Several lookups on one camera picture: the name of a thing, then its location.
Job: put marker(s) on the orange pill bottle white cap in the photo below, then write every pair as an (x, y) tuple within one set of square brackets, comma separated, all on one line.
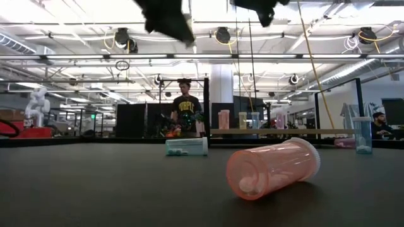
[(219, 121), (271, 170)]

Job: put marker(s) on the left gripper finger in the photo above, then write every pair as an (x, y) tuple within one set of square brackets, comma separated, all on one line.
[(185, 31)]

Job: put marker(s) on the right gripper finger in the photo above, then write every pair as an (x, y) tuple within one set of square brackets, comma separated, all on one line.
[(265, 17)]

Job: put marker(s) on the black rig frame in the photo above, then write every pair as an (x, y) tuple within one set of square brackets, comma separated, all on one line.
[(206, 107)]

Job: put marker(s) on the white square column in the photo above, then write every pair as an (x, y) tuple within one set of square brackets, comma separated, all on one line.
[(221, 82)]

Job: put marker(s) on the person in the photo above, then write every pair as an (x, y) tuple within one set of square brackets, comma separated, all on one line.
[(186, 108), (380, 126)]

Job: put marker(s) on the black divider panel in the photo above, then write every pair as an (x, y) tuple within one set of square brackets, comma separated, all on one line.
[(214, 107), (131, 121)]

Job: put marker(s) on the red plastic storage bin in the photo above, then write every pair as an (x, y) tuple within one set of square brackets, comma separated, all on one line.
[(34, 132)]

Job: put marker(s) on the brown cardboard box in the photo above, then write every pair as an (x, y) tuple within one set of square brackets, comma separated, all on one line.
[(11, 115)]

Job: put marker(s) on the black overhead camera bar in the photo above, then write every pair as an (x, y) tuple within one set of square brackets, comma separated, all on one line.
[(176, 80)]

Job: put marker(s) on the dark monitor screen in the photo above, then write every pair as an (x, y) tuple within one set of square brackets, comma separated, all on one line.
[(393, 108), (251, 104)]

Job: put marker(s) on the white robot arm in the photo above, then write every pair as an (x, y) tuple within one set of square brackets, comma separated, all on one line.
[(38, 104)]

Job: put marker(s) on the silver ventilation duct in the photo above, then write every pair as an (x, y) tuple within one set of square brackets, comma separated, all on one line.
[(38, 52), (363, 67)]

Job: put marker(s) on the long ceiling light strip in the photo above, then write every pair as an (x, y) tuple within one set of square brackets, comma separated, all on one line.
[(75, 56)]

